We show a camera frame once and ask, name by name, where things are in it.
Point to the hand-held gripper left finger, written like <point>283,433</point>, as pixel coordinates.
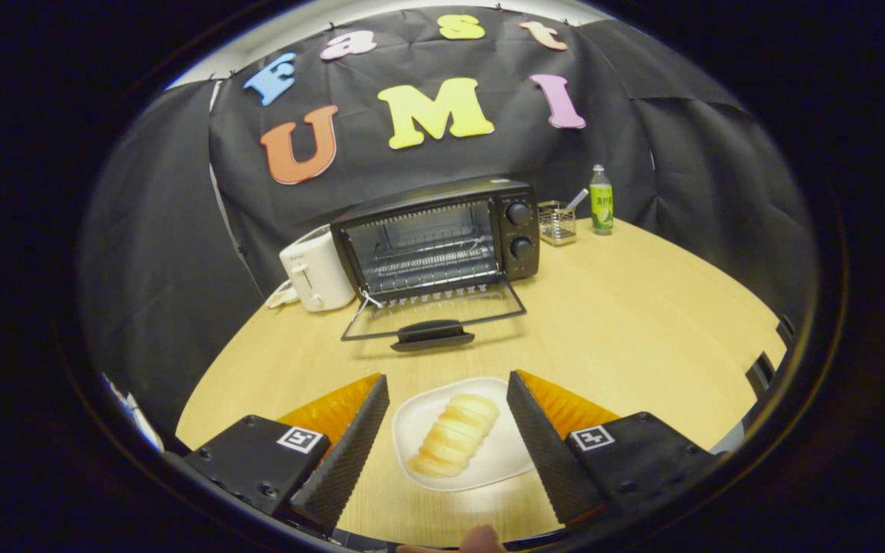
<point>346,461</point>

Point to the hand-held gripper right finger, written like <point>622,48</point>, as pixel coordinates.
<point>546,453</point>

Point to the golden bread roll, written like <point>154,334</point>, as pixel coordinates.
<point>454,434</point>

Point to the black toaster oven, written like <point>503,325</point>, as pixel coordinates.
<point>515,230</point>

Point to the white pop-up toaster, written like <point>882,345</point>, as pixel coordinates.
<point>319,273</point>

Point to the white oval plate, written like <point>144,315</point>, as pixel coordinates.
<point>504,453</point>

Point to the black chair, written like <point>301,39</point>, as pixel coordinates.
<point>760,376</point>
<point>786,330</point>

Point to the green drink bottle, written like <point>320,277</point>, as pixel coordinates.
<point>601,203</point>

